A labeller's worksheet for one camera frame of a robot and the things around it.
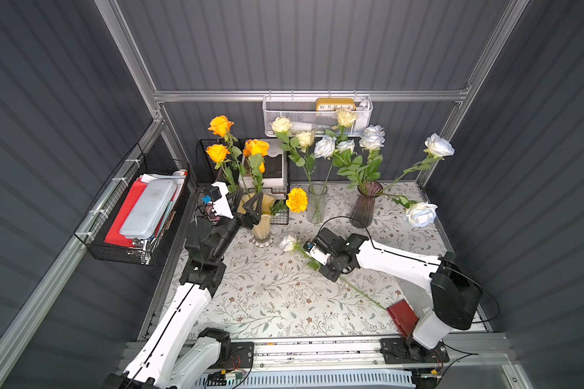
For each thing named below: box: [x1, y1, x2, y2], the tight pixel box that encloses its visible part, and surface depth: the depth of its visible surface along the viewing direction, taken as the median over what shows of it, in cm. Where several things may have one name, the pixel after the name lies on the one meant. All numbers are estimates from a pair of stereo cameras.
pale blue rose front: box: [382, 192, 439, 228], surface depth 63 cm
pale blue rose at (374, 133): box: [361, 123, 387, 142], surface depth 84 cm
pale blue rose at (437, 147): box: [379, 132, 455, 197], surface depth 74 cm
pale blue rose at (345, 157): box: [332, 139, 363, 189], surface depth 83 cm
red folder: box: [104, 178, 148, 247], surface depth 71 cm
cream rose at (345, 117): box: [325, 108, 358, 143], surface depth 82 cm
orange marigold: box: [285, 187, 309, 214], surface depth 71 cm
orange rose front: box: [206, 144, 240, 193], surface depth 78 cm
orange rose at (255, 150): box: [242, 139, 271, 193], surface depth 80 cm
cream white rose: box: [270, 116, 313, 189], surface depth 84 cm
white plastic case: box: [119, 179, 177, 240], surface depth 72 cm
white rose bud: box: [296, 131, 316, 189], surface depth 86 cm
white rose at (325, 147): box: [313, 135, 337, 189], surface depth 76 cm
